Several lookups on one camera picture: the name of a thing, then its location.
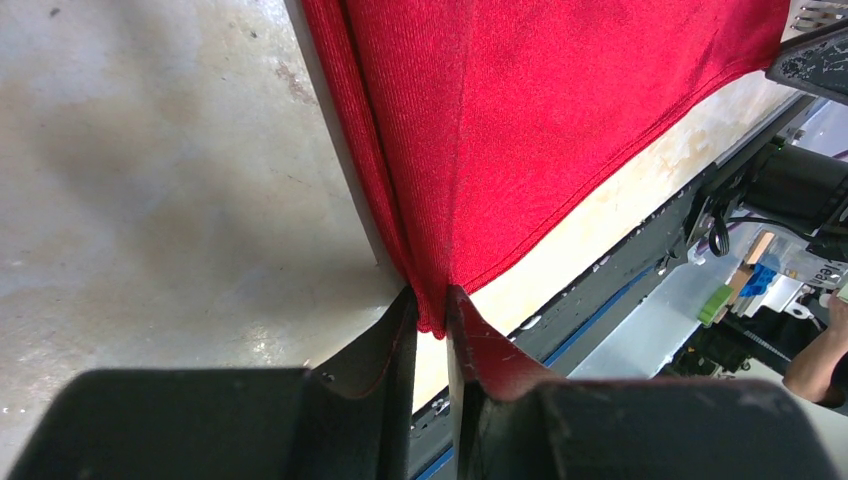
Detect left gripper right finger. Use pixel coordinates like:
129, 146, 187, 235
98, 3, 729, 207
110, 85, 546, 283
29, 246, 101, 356
445, 285, 838, 479

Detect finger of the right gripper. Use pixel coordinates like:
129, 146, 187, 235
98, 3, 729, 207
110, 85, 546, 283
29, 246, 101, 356
765, 19, 847, 105

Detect red cloth napkin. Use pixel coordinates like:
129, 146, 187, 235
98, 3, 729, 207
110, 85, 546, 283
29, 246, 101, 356
303, 1, 790, 338

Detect dark metal fork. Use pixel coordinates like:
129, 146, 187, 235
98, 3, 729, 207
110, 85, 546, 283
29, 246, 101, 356
791, 0, 847, 33

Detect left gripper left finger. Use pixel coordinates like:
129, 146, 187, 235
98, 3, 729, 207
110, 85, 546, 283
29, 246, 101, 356
10, 289, 418, 479

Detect blue green clutter items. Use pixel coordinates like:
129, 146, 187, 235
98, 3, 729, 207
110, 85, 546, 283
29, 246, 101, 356
695, 228, 848, 329

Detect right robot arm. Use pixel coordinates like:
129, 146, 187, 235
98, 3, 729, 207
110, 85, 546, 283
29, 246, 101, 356
683, 10, 847, 262

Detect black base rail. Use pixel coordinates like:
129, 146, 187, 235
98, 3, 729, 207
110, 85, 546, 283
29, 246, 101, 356
407, 92, 819, 480

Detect person forearm in background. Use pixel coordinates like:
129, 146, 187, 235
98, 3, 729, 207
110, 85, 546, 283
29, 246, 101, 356
783, 303, 847, 408

